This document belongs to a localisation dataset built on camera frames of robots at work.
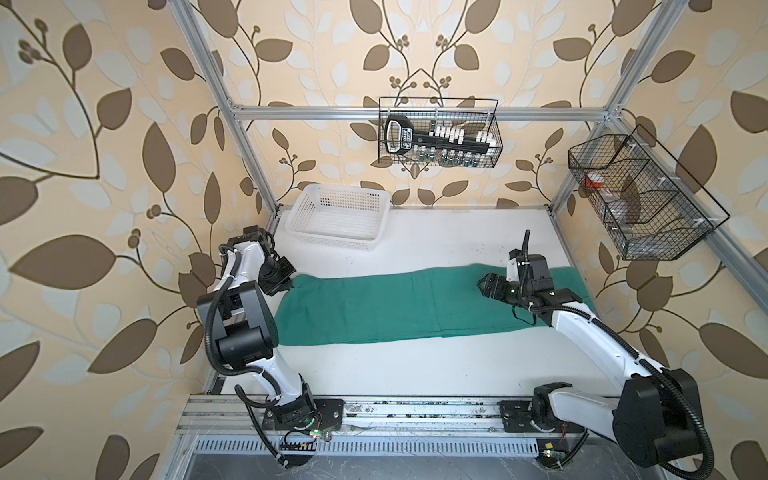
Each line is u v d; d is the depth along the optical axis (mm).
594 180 806
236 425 727
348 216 1203
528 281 656
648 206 742
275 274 770
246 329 480
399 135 847
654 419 396
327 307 932
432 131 825
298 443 737
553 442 719
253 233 751
